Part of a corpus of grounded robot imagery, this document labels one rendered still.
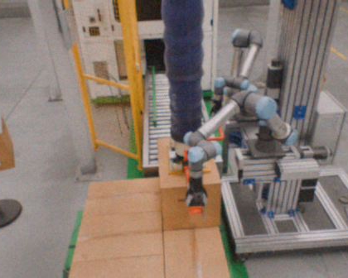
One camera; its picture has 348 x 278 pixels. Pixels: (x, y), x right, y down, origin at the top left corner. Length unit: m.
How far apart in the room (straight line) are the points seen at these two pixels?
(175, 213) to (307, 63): 1.32
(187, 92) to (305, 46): 0.79
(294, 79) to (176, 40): 0.87
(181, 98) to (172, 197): 0.65
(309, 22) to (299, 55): 0.20
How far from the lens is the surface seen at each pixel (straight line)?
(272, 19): 5.58
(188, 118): 2.11
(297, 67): 2.34
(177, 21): 1.88
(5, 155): 3.20
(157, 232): 2.46
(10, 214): 3.74
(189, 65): 1.95
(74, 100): 3.45
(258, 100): 1.85
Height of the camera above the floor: 2.38
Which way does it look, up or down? 33 degrees down
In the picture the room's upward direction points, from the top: 2 degrees counter-clockwise
